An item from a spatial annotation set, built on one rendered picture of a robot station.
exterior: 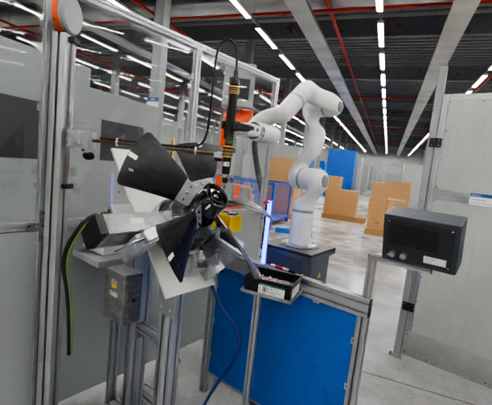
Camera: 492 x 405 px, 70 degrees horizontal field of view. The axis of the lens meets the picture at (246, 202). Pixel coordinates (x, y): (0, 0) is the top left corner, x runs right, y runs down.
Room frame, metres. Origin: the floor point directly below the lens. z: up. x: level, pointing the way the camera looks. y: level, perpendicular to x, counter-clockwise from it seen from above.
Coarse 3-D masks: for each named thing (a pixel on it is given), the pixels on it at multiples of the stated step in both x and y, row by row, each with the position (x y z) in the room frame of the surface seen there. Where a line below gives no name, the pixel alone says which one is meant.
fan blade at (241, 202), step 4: (228, 200) 1.58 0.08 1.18; (232, 200) 1.60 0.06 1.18; (236, 200) 1.63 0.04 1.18; (240, 200) 1.65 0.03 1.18; (244, 200) 1.67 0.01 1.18; (248, 200) 1.70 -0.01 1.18; (236, 204) 1.47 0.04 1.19; (240, 204) 1.51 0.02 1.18; (244, 204) 1.54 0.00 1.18; (248, 204) 1.59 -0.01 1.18; (252, 204) 1.64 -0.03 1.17; (248, 208) 1.50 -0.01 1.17; (252, 208) 1.54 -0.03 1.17; (256, 208) 1.58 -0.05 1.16; (260, 208) 1.64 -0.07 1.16; (260, 212) 1.54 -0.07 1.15; (264, 212) 1.60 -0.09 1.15; (268, 216) 1.56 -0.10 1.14
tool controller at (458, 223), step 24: (384, 216) 1.35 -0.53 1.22; (408, 216) 1.30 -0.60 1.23; (432, 216) 1.28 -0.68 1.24; (456, 216) 1.27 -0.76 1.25; (384, 240) 1.36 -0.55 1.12; (408, 240) 1.30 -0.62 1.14; (432, 240) 1.25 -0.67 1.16; (456, 240) 1.20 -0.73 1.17; (432, 264) 1.26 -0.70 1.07; (456, 264) 1.21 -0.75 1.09
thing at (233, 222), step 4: (224, 212) 1.96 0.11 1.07; (220, 216) 1.89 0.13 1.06; (224, 216) 1.87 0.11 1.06; (228, 216) 1.86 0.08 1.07; (232, 216) 1.86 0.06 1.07; (236, 216) 1.89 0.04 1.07; (240, 216) 1.91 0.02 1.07; (224, 220) 1.87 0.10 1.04; (228, 220) 1.85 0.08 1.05; (232, 220) 1.86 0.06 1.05; (236, 220) 1.89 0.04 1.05; (240, 220) 1.92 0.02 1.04; (212, 224) 1.93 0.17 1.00; (228, 224) 1.85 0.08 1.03; (232, 224) 1.87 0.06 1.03; (236, 224) 1.89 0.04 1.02; (240, 224) 1.92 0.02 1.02; (232, 228) 1.87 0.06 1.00; (236, 228) 1.90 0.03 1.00; (240, 228) 1.92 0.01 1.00
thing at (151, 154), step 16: (144, 144) 1.29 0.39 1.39; (160, 144) 1.32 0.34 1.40; (128, 160) 1.25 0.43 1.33; (144, 160) 1.28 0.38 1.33; (160, 160) 1.31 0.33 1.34; (128, 176) 1.24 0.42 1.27; (144, 176) 1.27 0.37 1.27; (160, 176) 1.30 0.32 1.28; (176, 176) 1.33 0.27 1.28; (160, 192) 1.31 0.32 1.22; (176, 192) 1.33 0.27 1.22
